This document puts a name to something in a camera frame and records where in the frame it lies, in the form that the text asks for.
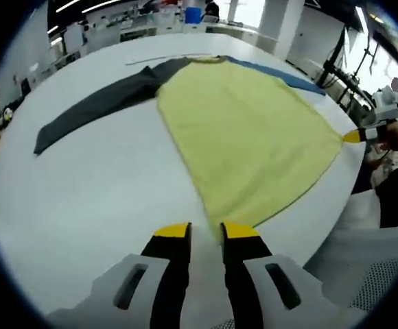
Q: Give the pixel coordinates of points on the person's right hand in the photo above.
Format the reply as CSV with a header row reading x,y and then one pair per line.
x,y
396,135

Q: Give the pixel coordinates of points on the white mesh chair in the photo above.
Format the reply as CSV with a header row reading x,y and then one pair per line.
x,y
363,246

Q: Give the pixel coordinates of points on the blue container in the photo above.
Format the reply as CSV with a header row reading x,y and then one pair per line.
x,y
194,15

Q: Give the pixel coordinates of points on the yellow garment with dark sleeves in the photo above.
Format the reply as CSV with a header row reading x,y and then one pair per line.
x,y
240,137

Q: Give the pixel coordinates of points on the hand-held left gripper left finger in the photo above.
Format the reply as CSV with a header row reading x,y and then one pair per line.
x,y
171,260

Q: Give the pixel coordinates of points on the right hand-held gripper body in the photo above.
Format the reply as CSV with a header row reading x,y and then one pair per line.
x,y
386,103

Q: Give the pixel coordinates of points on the small yellow black object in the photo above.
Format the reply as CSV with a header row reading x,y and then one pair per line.
x,y
7,114

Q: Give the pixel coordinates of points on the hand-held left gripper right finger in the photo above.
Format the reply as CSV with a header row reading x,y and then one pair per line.
x,y
243,260

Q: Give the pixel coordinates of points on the black equipment stand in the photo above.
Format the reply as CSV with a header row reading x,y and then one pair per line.
x,y
339,68

